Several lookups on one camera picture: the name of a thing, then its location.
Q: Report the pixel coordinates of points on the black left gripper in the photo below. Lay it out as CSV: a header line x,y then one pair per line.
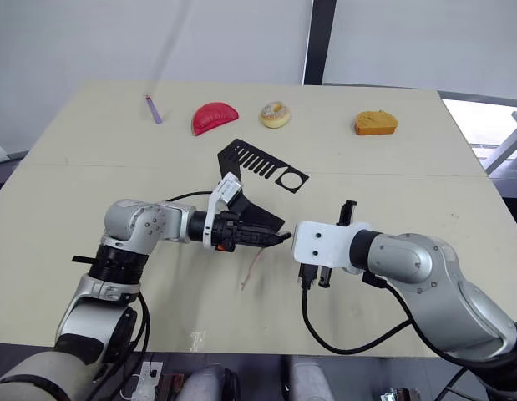
x,y
224,231

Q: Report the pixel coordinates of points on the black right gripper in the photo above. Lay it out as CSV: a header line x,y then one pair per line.
x,y
348,213

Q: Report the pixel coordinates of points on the black metal watch stand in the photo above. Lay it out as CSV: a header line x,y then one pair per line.
x,y
229,156

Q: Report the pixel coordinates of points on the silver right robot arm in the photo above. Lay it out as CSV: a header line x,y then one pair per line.
x,y
408,259

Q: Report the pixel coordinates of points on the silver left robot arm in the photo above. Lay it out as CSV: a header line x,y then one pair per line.
x,y
128,217

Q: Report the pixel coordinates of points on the orange toy cake slice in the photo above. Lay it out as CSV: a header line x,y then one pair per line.
x,y
373,123

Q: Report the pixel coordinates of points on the sugared toy donut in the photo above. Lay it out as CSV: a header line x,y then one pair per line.
x,y
268,121

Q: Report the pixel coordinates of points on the red half-round toy slice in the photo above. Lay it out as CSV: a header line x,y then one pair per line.
x,y
212,119

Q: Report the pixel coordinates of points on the dark rounded shape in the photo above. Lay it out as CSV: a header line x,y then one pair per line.
x,y
231,386
286,380

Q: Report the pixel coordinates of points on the grey rounded cylinder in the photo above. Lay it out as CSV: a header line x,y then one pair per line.
x,y
201,384
314,382

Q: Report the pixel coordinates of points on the purple pen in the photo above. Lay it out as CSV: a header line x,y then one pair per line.
x,y
153,109

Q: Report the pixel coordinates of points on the black window pillar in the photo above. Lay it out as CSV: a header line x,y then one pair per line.
x,y
320,39

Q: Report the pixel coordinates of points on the brown block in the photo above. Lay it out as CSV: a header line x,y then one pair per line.
x,y
171,388

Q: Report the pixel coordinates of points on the shiny metal part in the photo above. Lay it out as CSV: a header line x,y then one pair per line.
x,y
400,394

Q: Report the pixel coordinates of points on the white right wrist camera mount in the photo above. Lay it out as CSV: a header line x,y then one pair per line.
x,y
325,246

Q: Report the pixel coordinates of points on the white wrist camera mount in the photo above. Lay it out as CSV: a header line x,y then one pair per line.
x,y
325,246
231,188

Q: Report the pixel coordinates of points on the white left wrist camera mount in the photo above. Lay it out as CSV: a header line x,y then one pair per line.
x,y
231,188

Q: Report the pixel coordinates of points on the white metal frame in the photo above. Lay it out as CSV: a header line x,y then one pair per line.
x,y
508,142

